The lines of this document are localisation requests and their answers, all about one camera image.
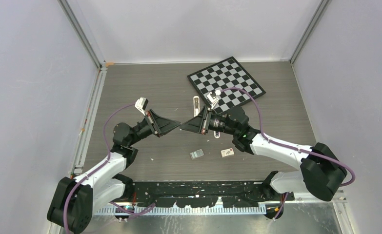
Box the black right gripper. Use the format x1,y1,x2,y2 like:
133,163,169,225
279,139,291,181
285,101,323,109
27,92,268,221
180,106,238,136

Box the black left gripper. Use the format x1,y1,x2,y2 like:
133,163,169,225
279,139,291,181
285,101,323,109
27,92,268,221
128,110,181,147

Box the small blue grey stapler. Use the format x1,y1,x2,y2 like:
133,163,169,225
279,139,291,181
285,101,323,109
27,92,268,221
213,131,221,139

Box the white stapler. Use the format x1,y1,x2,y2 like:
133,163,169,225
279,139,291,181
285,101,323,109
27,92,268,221
193,96,201,117

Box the grey staple box tray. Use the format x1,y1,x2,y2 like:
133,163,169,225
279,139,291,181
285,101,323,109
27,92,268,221
190,149,204,159

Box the white playing card box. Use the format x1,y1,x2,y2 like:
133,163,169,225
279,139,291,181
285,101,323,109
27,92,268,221
221,148,235,158

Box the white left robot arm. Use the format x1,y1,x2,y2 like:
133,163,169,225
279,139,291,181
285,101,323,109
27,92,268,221
47,109,181,234

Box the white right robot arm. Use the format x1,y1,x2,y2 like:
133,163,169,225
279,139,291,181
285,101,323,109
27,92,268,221
180,107,347,201

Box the black white chessboard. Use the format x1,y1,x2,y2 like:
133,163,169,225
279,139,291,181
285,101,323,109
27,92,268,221
187,57,266,114

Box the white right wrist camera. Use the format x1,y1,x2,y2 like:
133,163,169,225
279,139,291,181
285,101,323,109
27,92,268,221
206,90,221,110

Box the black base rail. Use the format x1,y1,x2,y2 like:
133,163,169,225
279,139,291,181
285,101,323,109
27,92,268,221
115,180,283,208

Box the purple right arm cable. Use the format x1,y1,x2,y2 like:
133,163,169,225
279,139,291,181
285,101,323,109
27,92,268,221
220,87,356,187

